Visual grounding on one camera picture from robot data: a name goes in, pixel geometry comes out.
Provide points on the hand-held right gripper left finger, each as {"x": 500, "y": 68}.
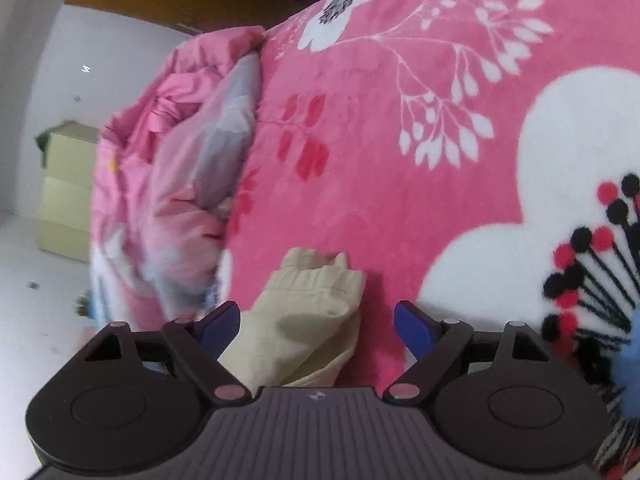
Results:
{"x": 220, "y": 332}

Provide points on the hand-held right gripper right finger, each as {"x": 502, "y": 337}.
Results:
{"x": 415, "y": 330}

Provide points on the beige pants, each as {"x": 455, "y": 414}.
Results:
{"x": 295, "y": 320}

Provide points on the pink floral blanket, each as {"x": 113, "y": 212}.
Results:
{"x": 400, "y": 185}

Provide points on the pink and grey duvet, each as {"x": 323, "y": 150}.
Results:
{"x": 175, "y": 185}

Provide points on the pale yellow wardrobe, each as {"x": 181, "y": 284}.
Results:
{"x": 67, "y": 185}

